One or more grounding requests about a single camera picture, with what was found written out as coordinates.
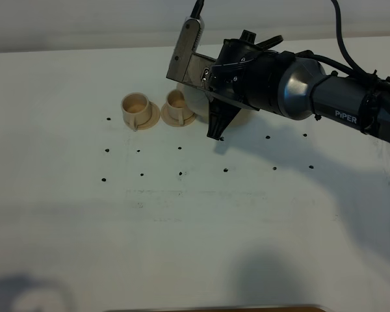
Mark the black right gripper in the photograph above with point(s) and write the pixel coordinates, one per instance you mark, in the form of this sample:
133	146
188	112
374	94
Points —
246	75

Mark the beige teapot with lid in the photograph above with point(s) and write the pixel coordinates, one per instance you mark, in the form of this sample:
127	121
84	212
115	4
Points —
196	101

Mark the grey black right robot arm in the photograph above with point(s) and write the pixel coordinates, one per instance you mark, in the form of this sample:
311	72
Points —
317	86

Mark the round beige teapot saucer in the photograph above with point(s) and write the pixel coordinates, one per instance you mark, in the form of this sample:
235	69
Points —
242	118

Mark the beige saucer under centre cup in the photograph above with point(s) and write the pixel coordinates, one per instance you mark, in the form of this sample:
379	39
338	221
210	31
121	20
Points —
177	114

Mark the beige saucer under cup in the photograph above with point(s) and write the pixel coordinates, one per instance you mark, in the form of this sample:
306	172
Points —
177	114
152	116

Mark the beige teacup centre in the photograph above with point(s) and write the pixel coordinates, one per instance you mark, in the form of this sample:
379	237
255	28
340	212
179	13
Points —
175	95

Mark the beige teacup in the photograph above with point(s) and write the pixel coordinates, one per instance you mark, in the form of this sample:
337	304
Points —
135	110
175	95

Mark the beige saucer under left cup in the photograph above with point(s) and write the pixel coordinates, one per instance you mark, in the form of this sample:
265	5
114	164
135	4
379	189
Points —
152	116

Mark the beige teacup left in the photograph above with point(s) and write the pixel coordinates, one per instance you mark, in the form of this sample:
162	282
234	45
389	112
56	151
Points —
135	110

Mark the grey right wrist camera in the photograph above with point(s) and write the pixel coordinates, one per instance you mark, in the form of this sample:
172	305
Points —
187	66

